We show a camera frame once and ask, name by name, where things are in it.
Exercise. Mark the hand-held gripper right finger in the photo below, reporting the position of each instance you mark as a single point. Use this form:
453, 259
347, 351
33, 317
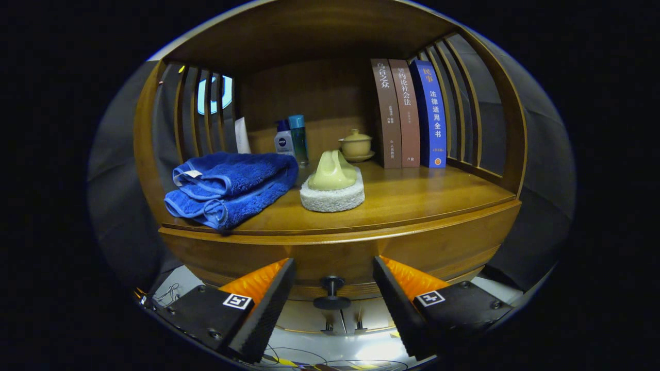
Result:
399, 312

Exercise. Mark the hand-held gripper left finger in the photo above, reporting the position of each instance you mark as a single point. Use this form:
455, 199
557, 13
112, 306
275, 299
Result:
265, 314

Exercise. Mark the brown wooden drawer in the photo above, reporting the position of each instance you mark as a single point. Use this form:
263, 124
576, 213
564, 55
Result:
361, 247

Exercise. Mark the wooden cabinet door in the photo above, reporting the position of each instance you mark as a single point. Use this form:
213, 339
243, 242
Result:
371, 315
304, 317

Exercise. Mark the wooden countertop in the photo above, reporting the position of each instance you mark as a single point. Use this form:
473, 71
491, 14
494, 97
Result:
412, 190

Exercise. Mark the brown wooden cabinet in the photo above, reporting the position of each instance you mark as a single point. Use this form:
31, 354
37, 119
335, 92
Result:
309, 31

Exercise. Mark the folded blue towel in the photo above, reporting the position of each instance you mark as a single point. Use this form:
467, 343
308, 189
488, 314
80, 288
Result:
232, 180

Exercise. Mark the beige lidded teacup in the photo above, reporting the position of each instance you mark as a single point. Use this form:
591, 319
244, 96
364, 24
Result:
356, 146

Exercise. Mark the white and blue bottle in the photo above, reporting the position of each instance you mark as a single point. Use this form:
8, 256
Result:
283, 141

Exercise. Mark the teal bottle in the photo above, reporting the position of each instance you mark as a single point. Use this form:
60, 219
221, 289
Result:
299, 139

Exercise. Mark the white tube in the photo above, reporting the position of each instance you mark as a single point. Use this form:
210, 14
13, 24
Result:
242, 136

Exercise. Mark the reddish brown book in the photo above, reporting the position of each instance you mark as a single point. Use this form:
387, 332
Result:
407, 113

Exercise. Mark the dark brown book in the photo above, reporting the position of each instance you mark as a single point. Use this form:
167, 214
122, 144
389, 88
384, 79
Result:
386, 113

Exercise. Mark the blue book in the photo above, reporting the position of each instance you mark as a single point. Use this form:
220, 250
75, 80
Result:
432, 113

